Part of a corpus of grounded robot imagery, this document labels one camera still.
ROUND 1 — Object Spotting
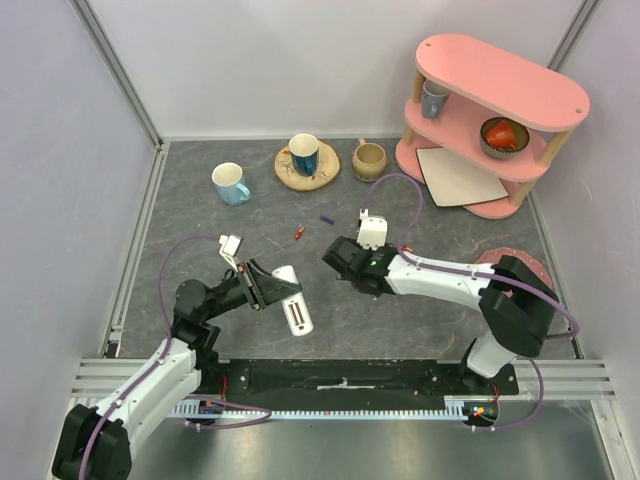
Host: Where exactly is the pink three-tier shelf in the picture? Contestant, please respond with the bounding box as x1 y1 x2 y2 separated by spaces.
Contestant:
395 33 590 220

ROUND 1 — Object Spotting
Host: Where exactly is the pink dotted plate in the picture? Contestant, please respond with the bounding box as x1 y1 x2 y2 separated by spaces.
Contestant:
476 247 553 288

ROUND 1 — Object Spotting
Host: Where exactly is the dark blue mug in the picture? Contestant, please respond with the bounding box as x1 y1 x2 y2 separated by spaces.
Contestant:
288 133 319 177

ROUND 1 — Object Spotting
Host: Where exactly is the white remote control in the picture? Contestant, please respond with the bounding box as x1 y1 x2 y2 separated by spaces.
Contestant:
272 265 314 337

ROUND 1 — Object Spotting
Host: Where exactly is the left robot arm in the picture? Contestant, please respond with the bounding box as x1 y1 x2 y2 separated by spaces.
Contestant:
51 261 302 479

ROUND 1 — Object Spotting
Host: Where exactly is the orange cup in bowl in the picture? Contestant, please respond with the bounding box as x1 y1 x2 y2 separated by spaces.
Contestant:
484 119 516 150

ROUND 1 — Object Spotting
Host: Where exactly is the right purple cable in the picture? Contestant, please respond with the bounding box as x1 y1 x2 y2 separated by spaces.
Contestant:
362 173 581 341

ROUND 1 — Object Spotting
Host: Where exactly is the purple cable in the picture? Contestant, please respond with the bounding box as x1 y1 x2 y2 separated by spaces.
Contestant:
362 173 581 341
78 234 224 480

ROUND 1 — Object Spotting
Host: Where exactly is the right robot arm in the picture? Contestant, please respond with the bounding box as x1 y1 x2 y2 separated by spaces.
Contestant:
323 236 558 394

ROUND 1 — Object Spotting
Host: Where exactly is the beige floral plate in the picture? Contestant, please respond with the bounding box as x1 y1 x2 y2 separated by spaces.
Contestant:
274 140 341 192

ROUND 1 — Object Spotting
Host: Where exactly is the grey-blue mug on shelf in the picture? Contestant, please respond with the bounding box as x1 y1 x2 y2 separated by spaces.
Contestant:
421 80 450 119

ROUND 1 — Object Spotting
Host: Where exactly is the white square board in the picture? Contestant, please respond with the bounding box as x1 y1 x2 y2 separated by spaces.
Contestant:
416 148 508 207

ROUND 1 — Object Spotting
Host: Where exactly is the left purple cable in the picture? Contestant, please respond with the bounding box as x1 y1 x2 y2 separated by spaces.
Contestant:
78 234 224 480

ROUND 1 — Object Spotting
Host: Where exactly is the grey patterned bowl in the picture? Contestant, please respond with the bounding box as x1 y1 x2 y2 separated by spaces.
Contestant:
479 117 530 160

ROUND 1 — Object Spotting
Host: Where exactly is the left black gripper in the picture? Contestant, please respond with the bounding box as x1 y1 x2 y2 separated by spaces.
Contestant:
202 258 302 321

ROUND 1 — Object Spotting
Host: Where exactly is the light blue mug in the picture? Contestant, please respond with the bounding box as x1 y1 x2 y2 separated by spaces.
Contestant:
211 162 251 206

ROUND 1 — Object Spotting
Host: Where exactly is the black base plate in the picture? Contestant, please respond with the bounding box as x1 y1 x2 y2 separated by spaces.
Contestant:
197 359 519 409

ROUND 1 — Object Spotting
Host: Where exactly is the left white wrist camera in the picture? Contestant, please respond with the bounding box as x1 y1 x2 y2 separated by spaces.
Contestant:
219 234 243 271

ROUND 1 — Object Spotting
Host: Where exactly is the grey cable duct rail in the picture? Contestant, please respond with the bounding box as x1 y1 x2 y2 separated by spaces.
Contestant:
168 397 499 423

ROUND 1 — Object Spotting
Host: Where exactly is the beige ceramic mug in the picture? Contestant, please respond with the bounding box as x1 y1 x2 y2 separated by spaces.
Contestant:
352 138 387 183

